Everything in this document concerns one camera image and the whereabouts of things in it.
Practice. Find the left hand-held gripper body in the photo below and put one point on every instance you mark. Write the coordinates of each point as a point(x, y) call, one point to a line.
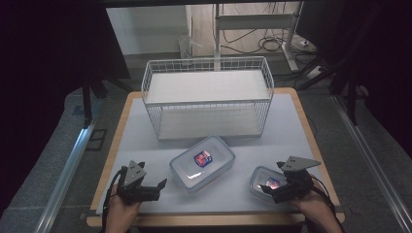
point(134, 189)

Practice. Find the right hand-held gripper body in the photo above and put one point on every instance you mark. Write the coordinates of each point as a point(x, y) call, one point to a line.
point(293, 184)

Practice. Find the small clear food container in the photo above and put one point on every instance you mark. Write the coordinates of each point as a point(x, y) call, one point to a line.
point(264, 181)

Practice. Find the person's left hand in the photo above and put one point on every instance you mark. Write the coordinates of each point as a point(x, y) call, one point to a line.
point(121, 212)

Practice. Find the person's right hand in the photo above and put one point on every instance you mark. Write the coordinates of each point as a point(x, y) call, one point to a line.
point(312, 204)

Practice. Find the large clear food container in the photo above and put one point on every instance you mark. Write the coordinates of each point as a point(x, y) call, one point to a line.
point(202, 165)

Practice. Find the black stand legs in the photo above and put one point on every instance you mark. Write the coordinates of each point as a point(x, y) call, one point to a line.
point(87, 100)
point(351, 93)

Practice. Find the white power strip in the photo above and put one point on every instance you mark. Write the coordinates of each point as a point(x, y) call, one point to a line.
point(314, 72)

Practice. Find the white metal stand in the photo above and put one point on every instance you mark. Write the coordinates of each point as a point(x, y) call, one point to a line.
point(256, 21)

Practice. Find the aluminium floor rail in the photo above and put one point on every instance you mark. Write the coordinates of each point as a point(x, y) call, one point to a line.
point(66, 174)
point(372, 161)

